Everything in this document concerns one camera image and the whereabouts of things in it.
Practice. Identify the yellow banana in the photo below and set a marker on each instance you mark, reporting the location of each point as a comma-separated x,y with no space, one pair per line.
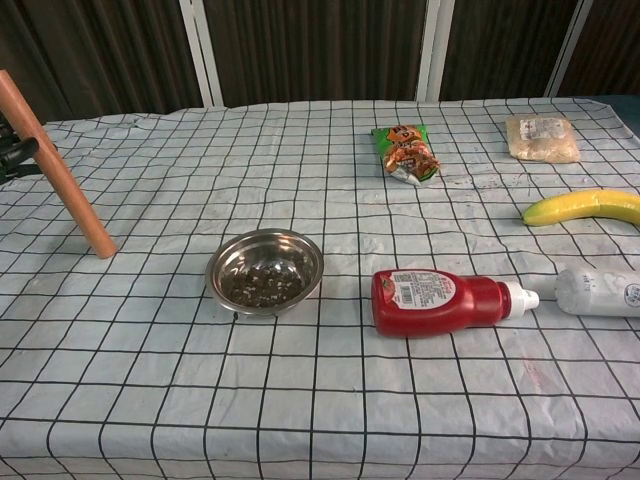
580,207

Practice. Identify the white partition post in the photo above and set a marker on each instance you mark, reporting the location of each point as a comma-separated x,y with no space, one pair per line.
200,50
570,50
435,50

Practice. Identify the clear bag of beige grains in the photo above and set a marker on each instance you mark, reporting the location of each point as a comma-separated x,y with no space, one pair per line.
542,140

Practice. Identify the white bottle with blue cap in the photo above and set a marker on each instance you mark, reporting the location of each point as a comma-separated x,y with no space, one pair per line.
600,295

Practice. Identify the red ketchup bottle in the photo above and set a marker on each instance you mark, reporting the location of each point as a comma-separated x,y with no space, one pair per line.
430,305

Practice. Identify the white checkered tablecloth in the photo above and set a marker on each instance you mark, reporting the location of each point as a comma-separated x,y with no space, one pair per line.
300,400

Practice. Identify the wooden stick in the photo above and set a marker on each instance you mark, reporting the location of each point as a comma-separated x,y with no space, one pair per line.
75,200

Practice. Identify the green snack bag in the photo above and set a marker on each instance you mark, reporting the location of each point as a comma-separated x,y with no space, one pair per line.
407,152

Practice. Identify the steel bowl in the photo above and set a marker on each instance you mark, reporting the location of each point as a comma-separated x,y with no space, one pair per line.
265,250

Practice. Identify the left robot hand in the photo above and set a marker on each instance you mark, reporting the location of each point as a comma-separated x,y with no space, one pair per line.
10,150

